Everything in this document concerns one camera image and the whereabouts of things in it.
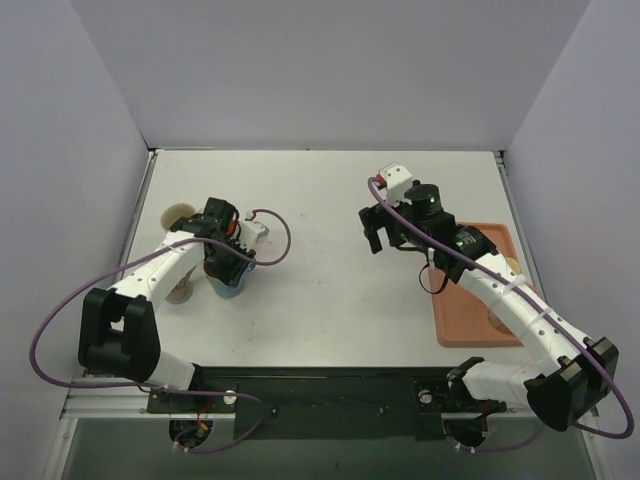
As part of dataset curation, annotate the blue mug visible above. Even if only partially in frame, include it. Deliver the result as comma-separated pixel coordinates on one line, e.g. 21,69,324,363
205,264,255,298

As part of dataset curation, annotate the beige patterned mug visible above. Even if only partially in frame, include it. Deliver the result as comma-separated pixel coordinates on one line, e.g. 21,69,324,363
166,270,193,305

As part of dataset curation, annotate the white patterned mug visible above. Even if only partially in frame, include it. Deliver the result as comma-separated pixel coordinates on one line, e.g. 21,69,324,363
159,203,196,232

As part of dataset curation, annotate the yellow mug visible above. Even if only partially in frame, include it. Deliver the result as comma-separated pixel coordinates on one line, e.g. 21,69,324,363
505,257,521,274

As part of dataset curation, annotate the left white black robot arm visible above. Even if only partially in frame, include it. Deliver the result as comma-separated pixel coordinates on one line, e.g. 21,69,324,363
78,198,268,412

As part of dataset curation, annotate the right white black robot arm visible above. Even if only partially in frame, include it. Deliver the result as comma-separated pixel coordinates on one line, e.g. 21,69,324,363
359,177,628,431

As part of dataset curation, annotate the pink mug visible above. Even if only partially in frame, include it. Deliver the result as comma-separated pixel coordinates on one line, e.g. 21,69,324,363
488,310,511,335

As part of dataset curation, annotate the pink plastic tray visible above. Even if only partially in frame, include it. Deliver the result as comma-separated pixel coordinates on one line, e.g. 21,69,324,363
421,223,521,348

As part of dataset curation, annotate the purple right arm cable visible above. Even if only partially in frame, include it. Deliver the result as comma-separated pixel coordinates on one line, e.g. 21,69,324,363
367,177,635,454

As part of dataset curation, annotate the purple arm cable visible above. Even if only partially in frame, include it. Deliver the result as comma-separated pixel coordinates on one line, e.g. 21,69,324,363
367,177,635,454
29,208,292,455

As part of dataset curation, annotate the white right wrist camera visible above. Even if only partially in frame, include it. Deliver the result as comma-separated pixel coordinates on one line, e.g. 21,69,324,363
376,162,413,207

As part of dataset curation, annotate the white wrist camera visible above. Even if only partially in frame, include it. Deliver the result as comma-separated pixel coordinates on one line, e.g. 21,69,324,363
376,162,413,207
238,213,270,250

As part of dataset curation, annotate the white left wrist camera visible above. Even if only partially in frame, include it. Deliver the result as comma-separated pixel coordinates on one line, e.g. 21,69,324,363
238,213,270,250

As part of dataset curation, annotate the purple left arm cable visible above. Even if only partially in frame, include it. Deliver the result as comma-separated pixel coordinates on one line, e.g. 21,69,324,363
29,208,292,455

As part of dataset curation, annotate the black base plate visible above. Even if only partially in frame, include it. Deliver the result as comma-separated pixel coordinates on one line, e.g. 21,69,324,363
147,367,506,440

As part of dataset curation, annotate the aluminium rail frame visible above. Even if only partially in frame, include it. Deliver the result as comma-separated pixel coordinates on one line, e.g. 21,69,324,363
57,150,600,479

